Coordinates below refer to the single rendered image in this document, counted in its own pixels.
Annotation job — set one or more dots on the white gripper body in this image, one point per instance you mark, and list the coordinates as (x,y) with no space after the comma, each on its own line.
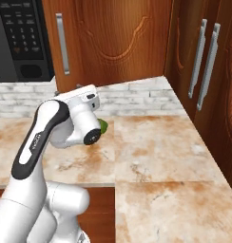
(75,94)

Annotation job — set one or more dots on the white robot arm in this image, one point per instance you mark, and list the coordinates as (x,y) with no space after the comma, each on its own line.
(29,190)

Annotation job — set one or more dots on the brown wooden cabinet door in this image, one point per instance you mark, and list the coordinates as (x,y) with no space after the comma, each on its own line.
(121,41)

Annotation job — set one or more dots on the brown tall cabinet door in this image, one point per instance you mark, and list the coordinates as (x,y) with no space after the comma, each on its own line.
(181,41)
(225,104)

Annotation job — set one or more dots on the brown base cabinet front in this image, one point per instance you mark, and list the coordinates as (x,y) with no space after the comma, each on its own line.
(99,215)

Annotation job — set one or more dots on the green round vegetable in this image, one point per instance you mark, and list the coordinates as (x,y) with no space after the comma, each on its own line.
(104,126)

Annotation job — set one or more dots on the black microwave oven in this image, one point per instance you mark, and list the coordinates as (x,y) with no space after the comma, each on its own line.
(19,38)

